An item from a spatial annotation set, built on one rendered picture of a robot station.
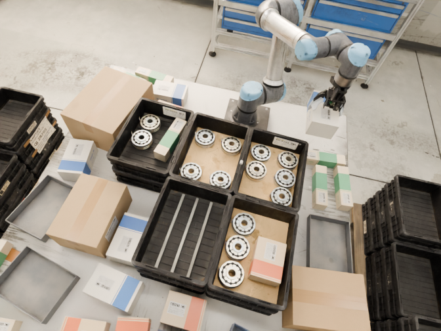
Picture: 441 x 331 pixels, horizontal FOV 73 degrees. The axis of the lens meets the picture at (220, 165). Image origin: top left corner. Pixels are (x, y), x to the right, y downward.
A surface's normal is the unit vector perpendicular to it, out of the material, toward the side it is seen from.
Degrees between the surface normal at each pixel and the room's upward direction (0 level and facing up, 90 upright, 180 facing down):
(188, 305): 0
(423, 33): 90
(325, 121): 0
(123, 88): 0
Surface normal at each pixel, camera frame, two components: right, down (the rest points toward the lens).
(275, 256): 0.08, -0.53
